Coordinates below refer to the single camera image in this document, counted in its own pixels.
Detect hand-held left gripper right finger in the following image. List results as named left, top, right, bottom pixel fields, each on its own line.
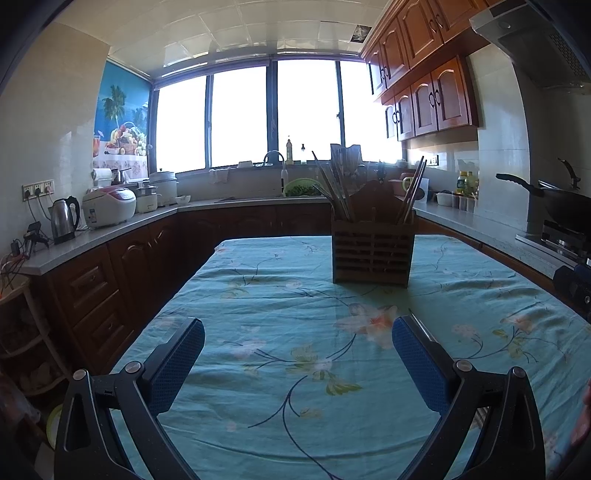
left=392, top=316, right=548, bottom=480

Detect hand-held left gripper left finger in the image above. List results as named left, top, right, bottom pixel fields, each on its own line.
left=54, top=318, right=206, bottom=480

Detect wooden slatted chopstick holder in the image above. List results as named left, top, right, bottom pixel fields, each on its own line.
left=331, top=178, right=417, bottom=289

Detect wooden chopstick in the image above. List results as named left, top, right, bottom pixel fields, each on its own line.
left=399, top=170, right=419, bottom=221
left=403, top=156, right=426, bottom=223
left=406, top=160, right=428, bottom=223

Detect metal chopstick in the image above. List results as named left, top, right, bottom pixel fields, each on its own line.
left=330, top=168, right=352, bottom=220
left=312, top=150, right=343, bottom=220
left=321, top=166, right=348, bottom=220
left=314, top=184, right=340, bottom=219

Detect person's right forearm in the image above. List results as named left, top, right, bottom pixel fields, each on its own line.
left=569, top=382, right=591, bottom=455

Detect gas stove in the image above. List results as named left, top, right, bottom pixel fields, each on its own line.
left=515, top=219, right=591, bottom=268

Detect black wok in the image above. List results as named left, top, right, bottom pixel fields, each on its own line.
left=495, top=158, right=591, bottom=232

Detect wooden lower kitchen cabinets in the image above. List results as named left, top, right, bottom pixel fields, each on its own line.
left=28, top=203, right=559, bottom=377

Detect wooden kitchen cabinets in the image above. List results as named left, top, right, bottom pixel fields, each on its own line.
left=28, top=203, right=559, bottom=377
left=361, top=0, right=504, bottom=143

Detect teal floral tablecloth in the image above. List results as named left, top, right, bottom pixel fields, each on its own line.
left=108, top=235, right=591, bottom=480

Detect yellow oil bottle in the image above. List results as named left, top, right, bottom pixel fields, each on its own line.
left=456, top=171, right=479, bottom=197

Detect wooden corner shelf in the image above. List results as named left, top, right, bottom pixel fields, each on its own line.
left=0, top=277, right=70, bottom=398

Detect white pink rice cooker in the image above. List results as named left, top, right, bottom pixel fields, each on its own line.
left=82, top=185, right=138, bottom=230

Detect white steamer pot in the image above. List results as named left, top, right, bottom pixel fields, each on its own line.
left=148, top=170, right=180, bottom=208

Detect steel electric kettle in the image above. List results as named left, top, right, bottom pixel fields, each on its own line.
left=49, top=196, right=81, bottom=245

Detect green colander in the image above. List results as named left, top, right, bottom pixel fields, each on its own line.
left=283, top=179, right=324, bottom=198

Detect countertop utensil rack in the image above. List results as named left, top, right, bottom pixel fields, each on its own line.
left=329, top=143, right=362, bottom=178

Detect kitchen faucet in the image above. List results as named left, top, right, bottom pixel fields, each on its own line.
left=263, top=150, right=287, bottom=195

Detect steel range hood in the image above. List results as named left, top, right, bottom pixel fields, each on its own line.
left=468, top=0, right=591, bottom=90

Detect wooden upper kitchen cabinets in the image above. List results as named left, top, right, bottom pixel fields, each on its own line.
left=361, top=0, right=504, bottom=143

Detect kitchen window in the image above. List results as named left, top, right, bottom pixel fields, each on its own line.
left=151, top=56, right=403, bottom=175

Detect pitcher with green handle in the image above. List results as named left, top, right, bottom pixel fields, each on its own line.
left=401, top=172, right=430, bottom=201

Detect tangle of cables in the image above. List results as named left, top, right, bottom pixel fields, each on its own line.
left=0, top=222, right=51, bottom=296

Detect wall power socket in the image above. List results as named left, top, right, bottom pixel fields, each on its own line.
left=22, top=180, right=55, bottom=201

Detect tropical fruit wall poster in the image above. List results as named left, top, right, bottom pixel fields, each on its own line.
left=92, top=60, right=153, bottom=171

